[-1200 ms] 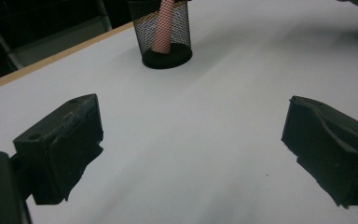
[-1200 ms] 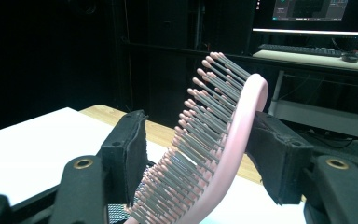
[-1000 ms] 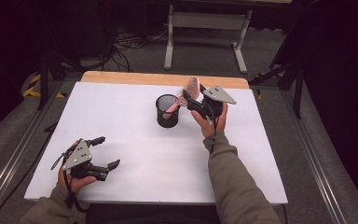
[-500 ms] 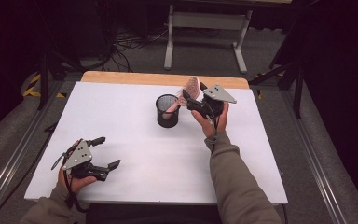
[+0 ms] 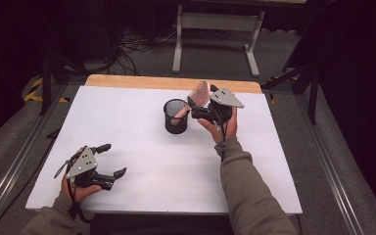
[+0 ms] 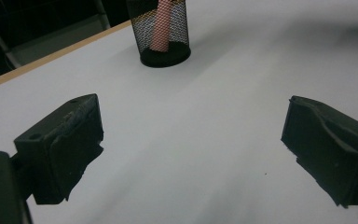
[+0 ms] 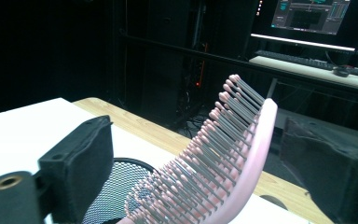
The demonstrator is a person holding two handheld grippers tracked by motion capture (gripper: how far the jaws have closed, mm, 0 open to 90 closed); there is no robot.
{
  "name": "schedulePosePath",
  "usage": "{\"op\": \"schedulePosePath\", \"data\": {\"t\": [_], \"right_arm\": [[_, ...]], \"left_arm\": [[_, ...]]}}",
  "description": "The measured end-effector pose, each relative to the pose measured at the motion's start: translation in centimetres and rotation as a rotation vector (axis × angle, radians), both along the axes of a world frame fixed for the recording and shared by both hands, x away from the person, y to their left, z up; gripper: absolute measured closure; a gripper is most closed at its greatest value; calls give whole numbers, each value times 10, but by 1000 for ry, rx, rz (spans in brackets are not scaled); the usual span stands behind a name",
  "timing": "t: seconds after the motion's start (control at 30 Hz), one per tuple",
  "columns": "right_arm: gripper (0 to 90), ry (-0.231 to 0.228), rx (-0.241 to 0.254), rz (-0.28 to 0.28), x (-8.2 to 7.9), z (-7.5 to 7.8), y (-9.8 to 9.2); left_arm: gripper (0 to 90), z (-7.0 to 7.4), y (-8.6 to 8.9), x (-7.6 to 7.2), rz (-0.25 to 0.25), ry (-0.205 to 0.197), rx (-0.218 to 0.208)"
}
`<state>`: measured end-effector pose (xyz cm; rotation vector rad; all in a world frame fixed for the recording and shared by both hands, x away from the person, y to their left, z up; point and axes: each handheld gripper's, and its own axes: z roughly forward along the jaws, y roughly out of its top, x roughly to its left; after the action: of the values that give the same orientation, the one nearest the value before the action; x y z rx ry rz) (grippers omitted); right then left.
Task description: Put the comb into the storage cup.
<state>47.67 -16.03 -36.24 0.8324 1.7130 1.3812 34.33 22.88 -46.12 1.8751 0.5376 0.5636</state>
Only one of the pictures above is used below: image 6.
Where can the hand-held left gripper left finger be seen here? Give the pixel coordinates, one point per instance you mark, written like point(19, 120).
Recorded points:
point(59, 149)

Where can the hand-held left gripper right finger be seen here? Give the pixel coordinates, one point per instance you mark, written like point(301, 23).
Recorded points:
point(332, 149)

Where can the pink hairbrush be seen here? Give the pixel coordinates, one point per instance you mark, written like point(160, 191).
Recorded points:
point(161, 28)

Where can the black mesh pen holder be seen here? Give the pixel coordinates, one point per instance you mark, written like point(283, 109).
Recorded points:
point(180, 29)

